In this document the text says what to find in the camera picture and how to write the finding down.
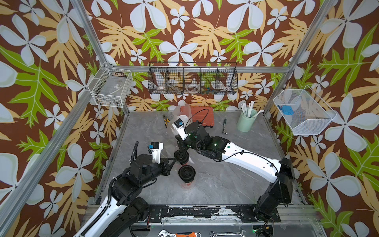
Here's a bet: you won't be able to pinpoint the blue object in basket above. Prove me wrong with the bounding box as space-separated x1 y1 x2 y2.
280 105 294 116

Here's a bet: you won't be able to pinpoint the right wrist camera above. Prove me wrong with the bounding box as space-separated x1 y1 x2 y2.
172 118 188 141

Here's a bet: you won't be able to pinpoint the green straw holder cup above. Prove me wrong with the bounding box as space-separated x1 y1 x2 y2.
236 112 257 132

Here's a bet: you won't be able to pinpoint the clear plastic carrier bag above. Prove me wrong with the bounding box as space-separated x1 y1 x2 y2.
169 104 191 126

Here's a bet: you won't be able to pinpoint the white wire basket left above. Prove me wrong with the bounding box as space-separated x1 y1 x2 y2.
88 63 133 108

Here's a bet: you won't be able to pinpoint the red plastic tool case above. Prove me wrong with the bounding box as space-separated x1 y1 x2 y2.
180 105 215 127

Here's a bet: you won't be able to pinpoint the orange adjustable wrench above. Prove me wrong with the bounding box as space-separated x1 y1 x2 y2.
158 230 201 237

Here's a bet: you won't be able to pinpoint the white mesh basket right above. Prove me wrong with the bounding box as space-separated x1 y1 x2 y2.
273 86 337 136

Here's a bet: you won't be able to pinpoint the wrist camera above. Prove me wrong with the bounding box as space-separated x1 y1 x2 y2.
172 118 188 141
148 142 164 164

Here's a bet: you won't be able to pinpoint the silver spanner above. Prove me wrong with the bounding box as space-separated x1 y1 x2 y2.
209 230 245 237

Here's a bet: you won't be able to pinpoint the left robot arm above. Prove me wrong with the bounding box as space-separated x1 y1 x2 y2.
75 154 176 237

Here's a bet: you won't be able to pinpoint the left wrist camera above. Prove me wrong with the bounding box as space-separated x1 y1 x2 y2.
148 142 164 164

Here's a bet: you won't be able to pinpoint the black mounting rail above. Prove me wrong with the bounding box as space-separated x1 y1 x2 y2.
137 204 281 223

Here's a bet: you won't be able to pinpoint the black screwdriver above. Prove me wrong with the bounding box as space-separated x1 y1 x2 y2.
222 118 228 135

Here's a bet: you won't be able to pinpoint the yellow black pliers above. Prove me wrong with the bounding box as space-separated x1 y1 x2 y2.
163 115 170 128

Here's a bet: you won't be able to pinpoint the black wire basket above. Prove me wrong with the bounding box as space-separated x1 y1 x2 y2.
147 62 238 95

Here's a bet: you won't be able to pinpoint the black lid red cup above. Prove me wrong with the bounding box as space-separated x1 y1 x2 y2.
174 150 190 166
178 165 196 189

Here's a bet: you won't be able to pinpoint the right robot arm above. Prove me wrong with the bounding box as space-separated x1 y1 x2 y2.
171 118 295 222

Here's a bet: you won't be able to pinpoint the white lid red cup front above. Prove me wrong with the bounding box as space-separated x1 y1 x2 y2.
178 115 190 125

